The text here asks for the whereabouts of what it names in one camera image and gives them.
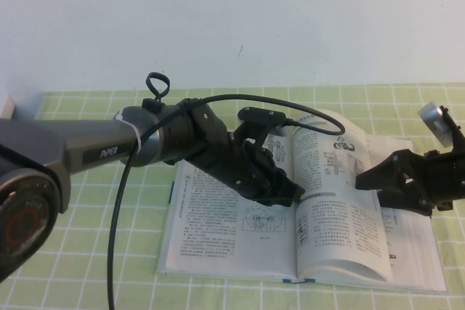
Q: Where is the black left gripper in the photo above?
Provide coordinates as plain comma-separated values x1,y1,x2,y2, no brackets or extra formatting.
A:
203,131,306,210

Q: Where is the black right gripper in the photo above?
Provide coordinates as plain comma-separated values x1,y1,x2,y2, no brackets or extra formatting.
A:
355,150,465,216

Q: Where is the hardcover technical book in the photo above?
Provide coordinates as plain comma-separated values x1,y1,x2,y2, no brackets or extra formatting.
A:
155,108,448,295

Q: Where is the green white checked tablecloth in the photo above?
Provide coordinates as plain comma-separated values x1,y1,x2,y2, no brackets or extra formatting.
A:
0,83,465,310

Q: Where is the beige board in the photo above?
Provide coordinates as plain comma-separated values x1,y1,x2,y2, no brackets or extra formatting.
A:
0,94,15,119

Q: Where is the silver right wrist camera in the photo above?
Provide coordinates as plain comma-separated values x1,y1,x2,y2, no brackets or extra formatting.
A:
417,101,459,150

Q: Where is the black bar left wrist camera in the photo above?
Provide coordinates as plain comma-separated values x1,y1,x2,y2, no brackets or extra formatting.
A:
238,106,288,133

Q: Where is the white cable tie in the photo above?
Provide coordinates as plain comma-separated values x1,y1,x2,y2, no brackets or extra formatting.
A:
116,113,143,152

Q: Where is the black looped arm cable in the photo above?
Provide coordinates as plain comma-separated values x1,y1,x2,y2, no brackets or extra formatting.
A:
145,72,171,102

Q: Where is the long black camera cable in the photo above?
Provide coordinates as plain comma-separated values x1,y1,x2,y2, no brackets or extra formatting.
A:
107,94,346,310

